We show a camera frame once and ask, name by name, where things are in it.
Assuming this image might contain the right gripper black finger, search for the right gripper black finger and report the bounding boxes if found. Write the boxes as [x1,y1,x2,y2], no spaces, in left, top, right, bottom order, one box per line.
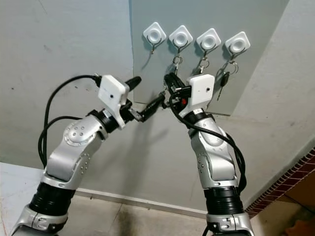
[164,72,182,98]

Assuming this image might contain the white skirting board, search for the white skirting board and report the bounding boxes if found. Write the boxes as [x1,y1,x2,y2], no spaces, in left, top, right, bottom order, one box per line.
[76,188,208,217]

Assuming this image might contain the red brick ledge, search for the red brick ledge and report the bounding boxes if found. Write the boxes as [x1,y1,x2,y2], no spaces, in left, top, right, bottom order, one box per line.
[246,147,315,219]

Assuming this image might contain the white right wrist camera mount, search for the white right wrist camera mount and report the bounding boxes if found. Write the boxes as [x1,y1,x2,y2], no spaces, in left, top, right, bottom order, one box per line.
[178,74,216,118]

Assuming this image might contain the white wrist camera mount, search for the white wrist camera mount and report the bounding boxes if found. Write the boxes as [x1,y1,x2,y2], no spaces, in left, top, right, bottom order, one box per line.
[98,75,131,131]
[178,74,216,118]

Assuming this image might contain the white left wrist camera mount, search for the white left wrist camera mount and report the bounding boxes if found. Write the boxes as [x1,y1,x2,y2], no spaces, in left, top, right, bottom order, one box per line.
[98,75,131,131]

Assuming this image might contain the hanging keys on silver ring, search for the hanging keys on silver ring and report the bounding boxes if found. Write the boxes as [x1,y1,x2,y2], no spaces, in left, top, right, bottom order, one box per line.
[198,56,211,75]

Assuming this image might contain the white square wall hook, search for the white square wall hook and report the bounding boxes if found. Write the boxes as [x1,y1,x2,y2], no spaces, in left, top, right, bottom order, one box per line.
[143,22,167,54]
[168,25,194,56]
[224,31,251,59]
[195,28,222,57]

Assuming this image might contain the black headed key on ring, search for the black headed key on ring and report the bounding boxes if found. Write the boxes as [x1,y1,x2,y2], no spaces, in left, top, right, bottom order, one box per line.
[215,58,240,103]

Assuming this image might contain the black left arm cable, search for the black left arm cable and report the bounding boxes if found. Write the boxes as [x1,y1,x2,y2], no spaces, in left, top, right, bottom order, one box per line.
[38,74,105,169]

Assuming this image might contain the grey wall panel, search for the grey wall panel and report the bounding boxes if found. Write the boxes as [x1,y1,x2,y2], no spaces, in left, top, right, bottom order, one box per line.
[130,0,291,117]

